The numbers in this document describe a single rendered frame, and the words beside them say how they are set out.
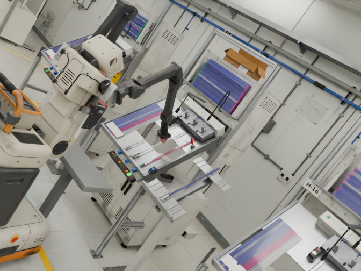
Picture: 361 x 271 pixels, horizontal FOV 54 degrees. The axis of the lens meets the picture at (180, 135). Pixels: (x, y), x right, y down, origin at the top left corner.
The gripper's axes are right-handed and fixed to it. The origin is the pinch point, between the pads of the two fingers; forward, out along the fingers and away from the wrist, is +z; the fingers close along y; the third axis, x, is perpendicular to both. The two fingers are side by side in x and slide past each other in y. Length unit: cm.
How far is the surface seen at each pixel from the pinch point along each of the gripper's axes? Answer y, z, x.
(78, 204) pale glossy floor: 33, 69, 63
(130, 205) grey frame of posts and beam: -25, 22, 43
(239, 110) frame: -22, -25, -53
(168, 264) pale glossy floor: -40, 108, 14
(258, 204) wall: -25, 131, -120
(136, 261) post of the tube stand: -50, 50, 53
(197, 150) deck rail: -21.2, 0.5, -17.4
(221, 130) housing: -19.1, -8.5, -40.6
